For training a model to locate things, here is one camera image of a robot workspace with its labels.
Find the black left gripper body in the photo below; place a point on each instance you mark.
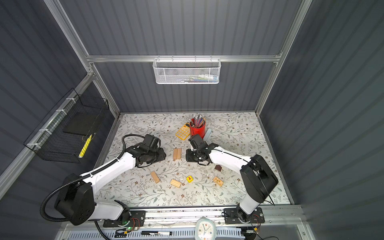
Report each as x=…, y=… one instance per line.
x=157, y=155

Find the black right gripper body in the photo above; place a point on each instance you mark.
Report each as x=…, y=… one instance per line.
x=192, y=155

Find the plain wooden block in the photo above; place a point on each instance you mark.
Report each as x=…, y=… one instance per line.
x=179, y=154

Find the long wooden block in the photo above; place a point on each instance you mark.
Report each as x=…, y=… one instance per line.
x=155, y=177

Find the printed wooden block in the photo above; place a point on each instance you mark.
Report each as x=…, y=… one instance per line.
x=218, y=181

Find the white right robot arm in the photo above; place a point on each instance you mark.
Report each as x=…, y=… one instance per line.
x=257, y=176

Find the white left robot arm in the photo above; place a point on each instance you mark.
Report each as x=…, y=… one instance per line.
x=77, y=200

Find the dark brown small block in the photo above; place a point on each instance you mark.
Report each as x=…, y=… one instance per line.
x=218, y=168

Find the ridged wooden block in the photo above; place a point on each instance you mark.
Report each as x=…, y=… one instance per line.
x=175, y=183

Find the red pen cup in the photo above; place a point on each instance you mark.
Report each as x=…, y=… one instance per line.
x=200, y=131

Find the grey flat eraser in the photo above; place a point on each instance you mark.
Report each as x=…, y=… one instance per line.
x=207, y=135

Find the yellow calculator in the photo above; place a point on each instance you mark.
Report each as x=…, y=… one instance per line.
x=184, y=132

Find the bundle of pens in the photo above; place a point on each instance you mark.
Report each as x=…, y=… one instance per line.
x=198, y=121

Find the yellow letter cube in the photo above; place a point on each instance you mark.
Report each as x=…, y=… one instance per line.
x=189, y=179

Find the yellow highlighter pen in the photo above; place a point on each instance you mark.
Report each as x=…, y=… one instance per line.
x=85, y=146

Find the black foam pad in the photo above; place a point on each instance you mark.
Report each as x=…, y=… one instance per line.
x=83, y=124

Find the white analog clock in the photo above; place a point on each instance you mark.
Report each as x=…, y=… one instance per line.
x=205, y=230

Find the black marker pen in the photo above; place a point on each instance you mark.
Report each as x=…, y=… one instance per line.
x=156, y=233

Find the white wire basket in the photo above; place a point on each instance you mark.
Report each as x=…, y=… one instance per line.
x=187, y=73

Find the black wire basket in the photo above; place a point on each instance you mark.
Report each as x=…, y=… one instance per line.
x=50, y=142

